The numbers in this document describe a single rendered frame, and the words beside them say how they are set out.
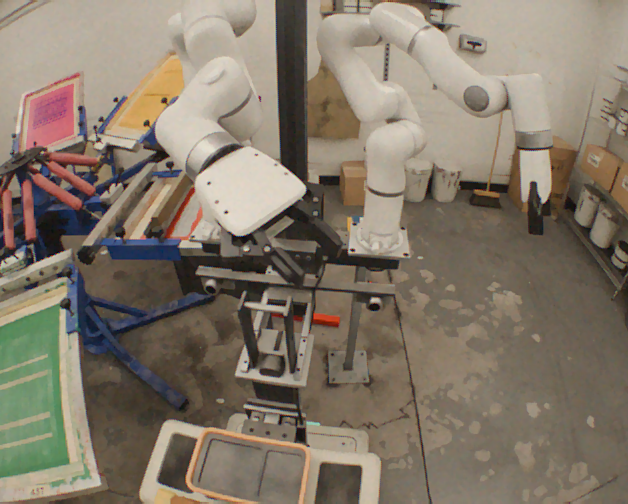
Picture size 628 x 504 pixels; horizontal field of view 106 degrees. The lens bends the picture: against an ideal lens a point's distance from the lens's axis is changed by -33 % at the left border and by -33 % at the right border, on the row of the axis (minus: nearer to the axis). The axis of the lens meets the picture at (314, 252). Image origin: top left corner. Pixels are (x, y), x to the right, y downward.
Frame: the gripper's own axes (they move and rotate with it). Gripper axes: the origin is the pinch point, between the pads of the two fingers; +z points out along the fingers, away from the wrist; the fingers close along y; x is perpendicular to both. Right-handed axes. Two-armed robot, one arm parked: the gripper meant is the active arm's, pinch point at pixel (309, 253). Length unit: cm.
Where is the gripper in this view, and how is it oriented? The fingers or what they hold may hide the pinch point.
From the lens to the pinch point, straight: 36.5
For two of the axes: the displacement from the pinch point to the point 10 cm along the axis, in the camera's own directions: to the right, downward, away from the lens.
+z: 6.8, 6.7, -3.0
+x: 0.9, -4.8, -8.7
